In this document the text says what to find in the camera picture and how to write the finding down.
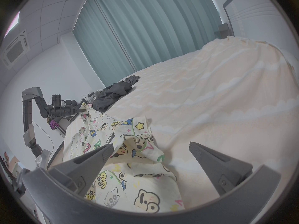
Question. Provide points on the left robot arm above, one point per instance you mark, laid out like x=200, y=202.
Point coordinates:
x=28, y=111

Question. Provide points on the black shirt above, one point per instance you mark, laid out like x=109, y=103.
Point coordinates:
x=109, y=94

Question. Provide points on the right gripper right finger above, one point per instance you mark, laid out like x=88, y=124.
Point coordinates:
x=222, y=169

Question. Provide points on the ceiling air conditioner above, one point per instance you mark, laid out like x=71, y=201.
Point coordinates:
x=16, y=50

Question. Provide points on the grey bedside table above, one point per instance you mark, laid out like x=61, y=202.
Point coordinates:
x=224, y=29

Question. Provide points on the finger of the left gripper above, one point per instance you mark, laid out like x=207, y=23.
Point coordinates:
x=78, y=108

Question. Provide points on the bed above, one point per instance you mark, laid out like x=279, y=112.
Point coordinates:
x=222, y=90

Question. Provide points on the white printed pyjama top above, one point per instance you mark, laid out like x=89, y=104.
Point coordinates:
x=140, y=190

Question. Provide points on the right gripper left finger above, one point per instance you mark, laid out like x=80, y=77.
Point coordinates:
x=79, y=171

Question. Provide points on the ceiling light panel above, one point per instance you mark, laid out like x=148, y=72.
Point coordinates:
x=12, y=23

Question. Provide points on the dark grey garment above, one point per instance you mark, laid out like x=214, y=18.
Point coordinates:
x=133, y=78

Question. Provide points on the pile of clothes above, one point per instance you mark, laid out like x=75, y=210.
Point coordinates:
x=90, y=97

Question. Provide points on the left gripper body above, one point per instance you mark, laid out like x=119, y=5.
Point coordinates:
x=68, y=108

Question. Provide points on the blue-green curtain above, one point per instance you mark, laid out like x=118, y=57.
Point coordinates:
x=105, y=55
x=158, y=24

